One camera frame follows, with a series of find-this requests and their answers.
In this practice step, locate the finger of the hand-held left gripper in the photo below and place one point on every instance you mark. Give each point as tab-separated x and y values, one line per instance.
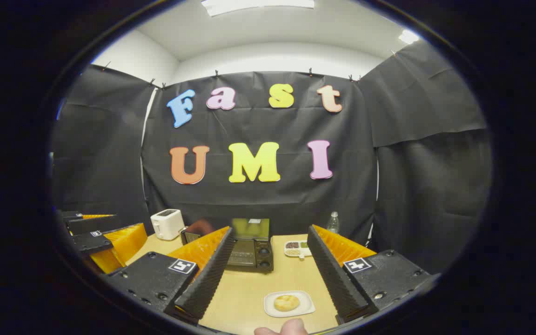
123	244
93	224

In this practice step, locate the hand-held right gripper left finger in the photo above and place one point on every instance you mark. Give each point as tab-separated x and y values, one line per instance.
212	274

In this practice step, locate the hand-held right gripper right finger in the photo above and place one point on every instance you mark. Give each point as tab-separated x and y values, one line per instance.
331	274

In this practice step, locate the black electric oven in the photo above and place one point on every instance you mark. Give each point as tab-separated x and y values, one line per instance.
251	253

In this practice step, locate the round bread bun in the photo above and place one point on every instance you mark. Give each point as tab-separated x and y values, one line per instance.
286	303

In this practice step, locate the white divided dish with grains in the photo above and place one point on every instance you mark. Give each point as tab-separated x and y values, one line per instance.
297	249

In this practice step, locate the white square plate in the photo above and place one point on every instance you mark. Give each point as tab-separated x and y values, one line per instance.
305	308

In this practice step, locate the white toaster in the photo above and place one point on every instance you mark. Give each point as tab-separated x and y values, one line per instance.
166	224

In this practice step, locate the clear plastic water bottle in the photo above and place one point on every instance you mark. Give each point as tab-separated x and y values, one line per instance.
333	224

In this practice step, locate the small ceiling light panel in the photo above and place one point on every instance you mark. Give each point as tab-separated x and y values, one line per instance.
408	36

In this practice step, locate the long ceiling light panel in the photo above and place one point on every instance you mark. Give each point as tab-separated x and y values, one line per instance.
258	5

